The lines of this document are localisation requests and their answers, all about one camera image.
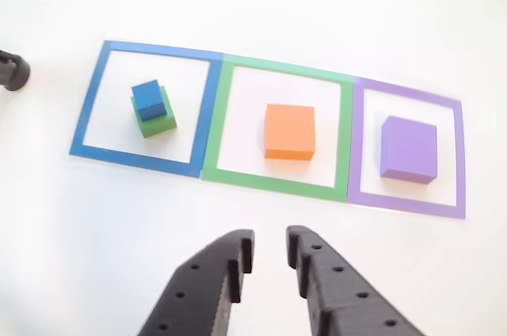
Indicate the green square block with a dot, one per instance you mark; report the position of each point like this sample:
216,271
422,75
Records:
158,126

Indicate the purple square block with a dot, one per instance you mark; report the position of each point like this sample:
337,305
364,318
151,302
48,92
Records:
408,143

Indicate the orange square block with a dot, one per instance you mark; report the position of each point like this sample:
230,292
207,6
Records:
289,126

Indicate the small blue cube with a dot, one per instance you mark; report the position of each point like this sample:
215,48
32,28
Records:
147,96

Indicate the green square frame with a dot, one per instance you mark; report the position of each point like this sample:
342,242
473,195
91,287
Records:
344,138

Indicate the purple square frame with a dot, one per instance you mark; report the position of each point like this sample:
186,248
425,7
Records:
459,161

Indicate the blue square frame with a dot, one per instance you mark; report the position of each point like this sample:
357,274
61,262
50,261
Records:
89,106

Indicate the black camera tripod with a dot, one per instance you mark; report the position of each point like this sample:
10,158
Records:
14,70

